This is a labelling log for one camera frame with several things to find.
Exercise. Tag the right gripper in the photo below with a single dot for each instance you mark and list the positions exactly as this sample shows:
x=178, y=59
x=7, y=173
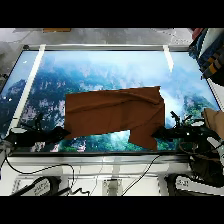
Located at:
x=164, y=133

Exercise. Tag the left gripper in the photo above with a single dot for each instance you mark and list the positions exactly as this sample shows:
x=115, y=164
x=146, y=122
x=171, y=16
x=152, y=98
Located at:
x=58, y=134

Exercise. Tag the brown garment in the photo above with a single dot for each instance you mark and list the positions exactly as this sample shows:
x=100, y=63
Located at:
x=113, y=113

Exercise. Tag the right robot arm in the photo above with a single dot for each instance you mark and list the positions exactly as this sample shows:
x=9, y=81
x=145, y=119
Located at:
x=196, y=133

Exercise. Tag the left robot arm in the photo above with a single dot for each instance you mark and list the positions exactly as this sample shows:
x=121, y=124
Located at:
x=23, y=137

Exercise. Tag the tan garment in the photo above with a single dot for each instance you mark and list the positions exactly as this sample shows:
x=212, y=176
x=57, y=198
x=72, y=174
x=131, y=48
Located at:
x=213, y=121

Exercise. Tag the striped dark garment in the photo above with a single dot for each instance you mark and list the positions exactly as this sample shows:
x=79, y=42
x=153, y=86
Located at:
x=214, y=65

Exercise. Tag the red garment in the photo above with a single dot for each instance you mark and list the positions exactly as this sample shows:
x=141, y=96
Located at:
x=197, y=32

